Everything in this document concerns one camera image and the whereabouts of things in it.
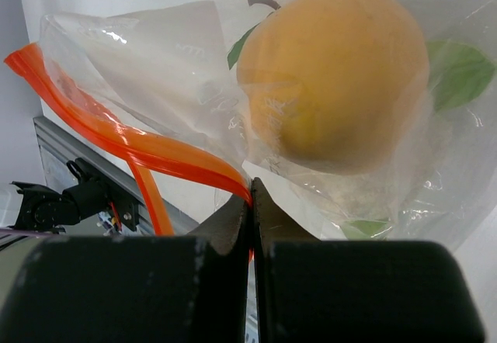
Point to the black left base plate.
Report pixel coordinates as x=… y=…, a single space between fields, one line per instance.
x=34 y=208

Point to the aluminium mounting rail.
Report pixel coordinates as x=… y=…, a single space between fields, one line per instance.
x=57 y=147

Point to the white cauliflower with green leaves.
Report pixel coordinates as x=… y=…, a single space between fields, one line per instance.
x=357 y=207

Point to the orange fruit with leaf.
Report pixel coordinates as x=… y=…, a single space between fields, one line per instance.
x=334 y=85

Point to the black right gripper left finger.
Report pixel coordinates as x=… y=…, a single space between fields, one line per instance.
x=190 y=288

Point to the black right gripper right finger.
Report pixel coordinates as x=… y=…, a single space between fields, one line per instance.
x=310 y=290

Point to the clear zip bag orange zipper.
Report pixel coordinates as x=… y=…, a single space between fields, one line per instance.
x=154 y=88

